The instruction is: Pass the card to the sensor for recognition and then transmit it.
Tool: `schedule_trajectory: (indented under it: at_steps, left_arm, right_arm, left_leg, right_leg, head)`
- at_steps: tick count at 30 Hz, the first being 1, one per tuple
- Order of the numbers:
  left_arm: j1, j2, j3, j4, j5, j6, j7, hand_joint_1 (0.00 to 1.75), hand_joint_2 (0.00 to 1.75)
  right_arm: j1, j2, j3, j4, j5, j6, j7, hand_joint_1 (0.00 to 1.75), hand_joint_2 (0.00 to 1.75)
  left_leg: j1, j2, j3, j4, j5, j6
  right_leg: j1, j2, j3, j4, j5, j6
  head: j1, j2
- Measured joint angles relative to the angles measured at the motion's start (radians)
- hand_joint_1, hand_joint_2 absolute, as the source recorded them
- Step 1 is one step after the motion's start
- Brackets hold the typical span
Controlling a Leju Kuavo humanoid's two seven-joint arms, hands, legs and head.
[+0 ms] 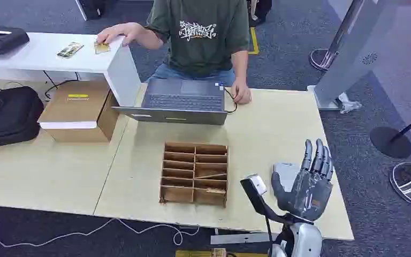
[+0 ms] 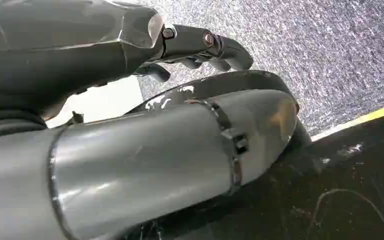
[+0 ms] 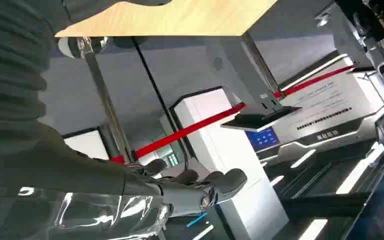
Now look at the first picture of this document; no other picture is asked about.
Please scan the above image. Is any person's right hand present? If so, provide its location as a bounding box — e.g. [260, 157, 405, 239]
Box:
[96, 22, 145, 47]

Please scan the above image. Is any person's left hand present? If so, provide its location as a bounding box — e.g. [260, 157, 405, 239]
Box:
[230, 78, 253, 105]

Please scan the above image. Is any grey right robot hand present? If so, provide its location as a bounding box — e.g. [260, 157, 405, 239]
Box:
[271, 139, 334, 223]

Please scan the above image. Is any tan printed card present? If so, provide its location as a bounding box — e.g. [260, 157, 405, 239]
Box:
[94, 41, 111, 55]

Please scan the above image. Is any grey card reader device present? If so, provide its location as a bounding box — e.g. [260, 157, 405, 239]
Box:
[272, 162, 301, 193]

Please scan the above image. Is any black cabinet with white edge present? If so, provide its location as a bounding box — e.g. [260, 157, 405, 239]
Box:
[75, 0, 106, 21]

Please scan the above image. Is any dark-edged printed card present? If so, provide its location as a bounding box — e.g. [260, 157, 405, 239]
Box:
[56, 41, 85, 59]

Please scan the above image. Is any grey open laptop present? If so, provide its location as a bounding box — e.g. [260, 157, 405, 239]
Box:
[112, 78, 230, 126]

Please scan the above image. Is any person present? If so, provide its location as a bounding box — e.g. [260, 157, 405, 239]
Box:
[96, 0, 253, 105]

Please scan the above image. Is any white shelf bench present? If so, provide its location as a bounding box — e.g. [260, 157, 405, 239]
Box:
[0, 32, 142, 108]

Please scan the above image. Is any brown cardboard box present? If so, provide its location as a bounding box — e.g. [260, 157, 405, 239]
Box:
[37, 80, 120, 143]

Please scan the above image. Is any slanted card in wooden box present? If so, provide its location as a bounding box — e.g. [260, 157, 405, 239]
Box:
[195, 172, 228, 180]

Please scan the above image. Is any chrome stanchion with pole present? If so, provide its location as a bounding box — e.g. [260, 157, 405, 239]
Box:
[309, 0, 366, 73]

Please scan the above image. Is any black stanchion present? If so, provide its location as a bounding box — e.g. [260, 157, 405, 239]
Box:
[370, 106, 411, 160]

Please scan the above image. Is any wooden slotted card box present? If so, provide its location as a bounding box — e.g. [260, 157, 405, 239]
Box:
[159, 141, 229, 208]

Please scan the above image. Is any silver kiosk stand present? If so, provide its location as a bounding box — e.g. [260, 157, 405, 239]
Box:
[307, 0, 411, 112]

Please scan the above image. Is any yellow board below table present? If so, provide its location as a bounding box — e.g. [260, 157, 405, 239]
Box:
[175, 248, 269, 257]

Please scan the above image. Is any large black bag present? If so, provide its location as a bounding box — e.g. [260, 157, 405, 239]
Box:
[0, 86, 45, 150]

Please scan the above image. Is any black laptop cable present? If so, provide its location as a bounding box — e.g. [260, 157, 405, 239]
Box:
[224, 87, 239, 115]

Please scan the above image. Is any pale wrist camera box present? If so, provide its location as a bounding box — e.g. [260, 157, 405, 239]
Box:
[248, 173, 268, 196]

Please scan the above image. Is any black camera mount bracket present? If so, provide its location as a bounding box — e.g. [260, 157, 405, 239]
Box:
[240, 178, 292, 225]

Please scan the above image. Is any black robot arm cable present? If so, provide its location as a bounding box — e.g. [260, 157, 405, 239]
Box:
[264, 215, 275, 257]

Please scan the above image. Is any black cable under shelf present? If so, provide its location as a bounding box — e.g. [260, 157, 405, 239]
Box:
[42, 70, 81, 101]

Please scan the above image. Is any grey metal table bracket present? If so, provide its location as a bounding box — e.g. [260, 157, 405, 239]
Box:
[210, 232, 280, 246]

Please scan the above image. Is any white floor cable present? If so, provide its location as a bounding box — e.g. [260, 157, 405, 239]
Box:
[0, 217, 200, 248]

